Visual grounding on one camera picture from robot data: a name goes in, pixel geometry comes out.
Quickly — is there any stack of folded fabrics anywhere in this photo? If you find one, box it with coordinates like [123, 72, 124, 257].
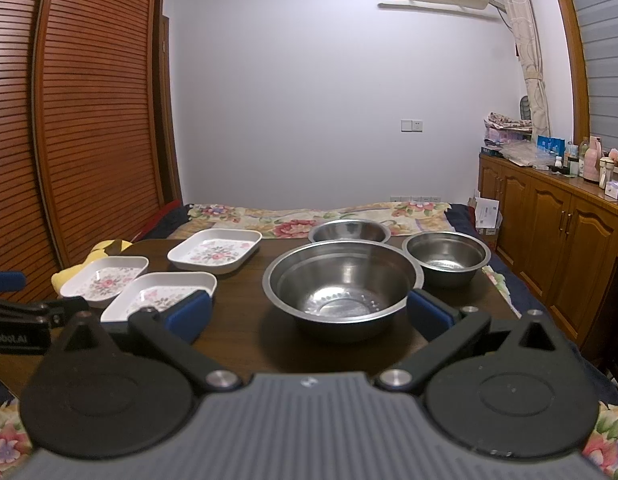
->
[484, 113, 533, 148]

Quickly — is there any blue box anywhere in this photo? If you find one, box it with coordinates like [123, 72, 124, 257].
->
[536, 136, 565, 157]

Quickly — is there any white wall switch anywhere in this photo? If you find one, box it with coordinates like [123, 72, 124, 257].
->
[400, 119, 424, 133]

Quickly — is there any yellow plush toy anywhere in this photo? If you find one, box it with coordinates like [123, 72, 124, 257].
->
[51, 238, 132, 295]

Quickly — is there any wooden louvered wardrobe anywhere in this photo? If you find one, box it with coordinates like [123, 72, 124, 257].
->
[0, 0, 180, 302]

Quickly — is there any floral tray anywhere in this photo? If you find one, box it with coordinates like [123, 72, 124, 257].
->
[100, 272, 218, 323]
[167, 229, 262, 275]
[59, 256, 149, 309]

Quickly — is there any white paper bag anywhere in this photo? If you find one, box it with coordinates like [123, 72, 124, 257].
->
[474, 197, 500, 230]

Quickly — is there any beige curtain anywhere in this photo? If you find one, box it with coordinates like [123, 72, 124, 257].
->
[503, 0, 550, 140]

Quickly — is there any floral bed quilt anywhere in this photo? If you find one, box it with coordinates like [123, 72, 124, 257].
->
[0, 203, 618, 479]

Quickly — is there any floral tray front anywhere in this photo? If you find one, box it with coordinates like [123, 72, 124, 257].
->
[100, 272, 218, 323]

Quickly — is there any pink bottle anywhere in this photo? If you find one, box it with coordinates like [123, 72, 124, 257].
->
[579, 136, 602, 182]

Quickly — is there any large steel bowl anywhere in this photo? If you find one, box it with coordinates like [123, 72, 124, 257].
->
[262, 240, 424, 339]

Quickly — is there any white tissue box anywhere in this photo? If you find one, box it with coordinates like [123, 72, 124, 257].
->
[604, 180, 618, 201]

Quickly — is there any window roller blind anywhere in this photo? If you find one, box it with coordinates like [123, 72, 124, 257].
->
[572, 0, 618, 151]

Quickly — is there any wooden sideboard cabinet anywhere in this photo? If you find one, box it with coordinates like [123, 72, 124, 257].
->
[477, 154, 618, 348]

